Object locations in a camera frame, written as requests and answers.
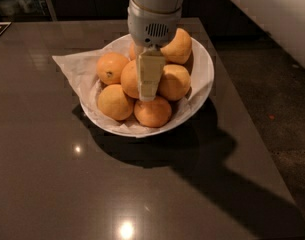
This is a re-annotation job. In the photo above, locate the orange left with stem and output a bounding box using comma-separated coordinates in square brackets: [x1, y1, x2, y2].
[96, 52, 129, 85]

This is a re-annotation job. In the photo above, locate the white bowl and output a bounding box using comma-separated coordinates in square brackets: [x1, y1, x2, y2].
[79, 28, 215, 139]

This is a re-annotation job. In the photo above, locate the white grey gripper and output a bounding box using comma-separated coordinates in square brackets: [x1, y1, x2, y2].
[128, 0, 182, 102]

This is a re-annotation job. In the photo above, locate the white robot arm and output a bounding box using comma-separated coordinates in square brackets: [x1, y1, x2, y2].
[128, 0, 305, 101]

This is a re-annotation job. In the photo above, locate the white paper liner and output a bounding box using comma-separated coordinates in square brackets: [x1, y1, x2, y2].
[51, 23, 206, 139]

